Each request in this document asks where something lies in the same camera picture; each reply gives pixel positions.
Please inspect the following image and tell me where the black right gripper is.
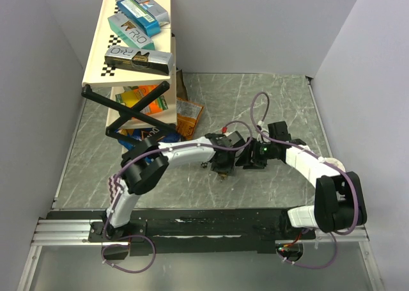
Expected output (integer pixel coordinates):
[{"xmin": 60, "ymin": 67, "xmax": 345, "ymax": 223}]
[{"xmin": 235, "ymin": 136, "xmax": 277, "ymax": 169}]

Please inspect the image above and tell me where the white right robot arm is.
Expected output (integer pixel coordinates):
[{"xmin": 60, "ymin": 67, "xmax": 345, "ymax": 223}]
[{"xmin": 236, "ymin": 122, "xmax": 367, "ymax": 239}]

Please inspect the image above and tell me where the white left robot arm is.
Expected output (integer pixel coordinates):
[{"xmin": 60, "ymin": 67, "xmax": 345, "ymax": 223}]
[{"xmin": 102, "ymin": 131, "xmax": 245, "ymax": 241}]

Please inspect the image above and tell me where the orange Kettle chips bag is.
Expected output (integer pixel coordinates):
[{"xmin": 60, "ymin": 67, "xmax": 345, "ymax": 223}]
[{"xmin": 176, "ymin": 97, "xmax": 204, "ymax": 140}]

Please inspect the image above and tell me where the white tape roll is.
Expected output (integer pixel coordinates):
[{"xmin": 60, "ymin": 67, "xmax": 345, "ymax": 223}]
[{"xmin": 321, "ymin": 157, "xmax": 346, "ymax": 172}]

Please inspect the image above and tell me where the orange sponge package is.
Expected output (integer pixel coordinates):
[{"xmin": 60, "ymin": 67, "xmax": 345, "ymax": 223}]
[{"xmin": 115, "ymin": 85, "xmax": 168, "ymax": 115}]

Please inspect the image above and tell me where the dark grey R&O box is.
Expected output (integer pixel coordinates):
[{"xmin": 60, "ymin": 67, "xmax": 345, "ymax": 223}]
[{"xmin": 104, "ymin": 45, "xmax": 174, "ymax": 75}]

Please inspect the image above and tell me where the cream two-tier shelf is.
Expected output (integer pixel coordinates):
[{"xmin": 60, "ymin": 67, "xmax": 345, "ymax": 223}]
[{"xmin": 82, "ymin": 0, "xmax": 177, "ymax": 129}]

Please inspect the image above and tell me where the teal R&O box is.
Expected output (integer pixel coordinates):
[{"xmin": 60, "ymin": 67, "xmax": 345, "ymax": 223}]
[{"xmin": 108, "ymin": 13, "xmax": 155, "ymax": 51}]

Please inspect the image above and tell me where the silver R&O box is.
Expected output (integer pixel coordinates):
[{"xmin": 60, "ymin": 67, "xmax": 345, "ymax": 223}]
[{"xmin": 134, "ymin": 0, "xmax": 171, "ymax": 26}]

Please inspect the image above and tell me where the blue foil box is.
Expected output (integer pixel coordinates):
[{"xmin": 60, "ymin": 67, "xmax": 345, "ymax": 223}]
[{"xmin": 116, "ymin": 0, "xmax": 160, "ymax": 37}]

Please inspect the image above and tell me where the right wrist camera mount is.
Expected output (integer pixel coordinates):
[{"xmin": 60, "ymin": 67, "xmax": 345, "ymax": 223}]
[{"xmin": 256, "ymin": 120, "xmax": 269, "ymax": 143}]

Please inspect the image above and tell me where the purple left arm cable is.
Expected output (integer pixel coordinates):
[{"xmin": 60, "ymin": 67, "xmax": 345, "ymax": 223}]
[{"xmin": 104, "ymin": 120, "xmax": 255, "ymax": 237}]

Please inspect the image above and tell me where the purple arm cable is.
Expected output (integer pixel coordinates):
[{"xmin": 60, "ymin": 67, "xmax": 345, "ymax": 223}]
[
  {"xmin": 104, "ymin": 120, "xmax": 255, "ymax": 237},
  {"xmin": 249, "ymin": 91, "xmax": 360, "ymax": 236}
]

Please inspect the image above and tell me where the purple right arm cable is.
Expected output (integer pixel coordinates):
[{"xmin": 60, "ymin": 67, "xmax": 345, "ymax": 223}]
[{"xmin": 249, "ymin": 91, "xmax": 360, "ymax": 236}]

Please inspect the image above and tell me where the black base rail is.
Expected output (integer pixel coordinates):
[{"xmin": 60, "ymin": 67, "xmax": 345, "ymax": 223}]
[{"xmin": 88, "ymin": 207, "xmax": 323, "ymax": 257}]

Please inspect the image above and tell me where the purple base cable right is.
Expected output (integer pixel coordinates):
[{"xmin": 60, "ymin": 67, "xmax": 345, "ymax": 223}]
[{"xmin": 276, "ymin": 232, "xmax": 338, "ymax": 269}]

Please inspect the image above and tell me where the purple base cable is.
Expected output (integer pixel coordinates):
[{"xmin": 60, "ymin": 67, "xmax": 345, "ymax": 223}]
[
  {"xmin": 276, "ymin": 232, "xmax": 338, "ymax": 269},
  {"xmin": 100, "ymin": 233, "xmax": 157, "ymax": 274}
]

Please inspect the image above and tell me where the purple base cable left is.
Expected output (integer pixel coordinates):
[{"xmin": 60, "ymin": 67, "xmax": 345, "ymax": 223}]
[{"xmin": 100, "ymin": 233, "xmax": 157, "ymax": 274}]

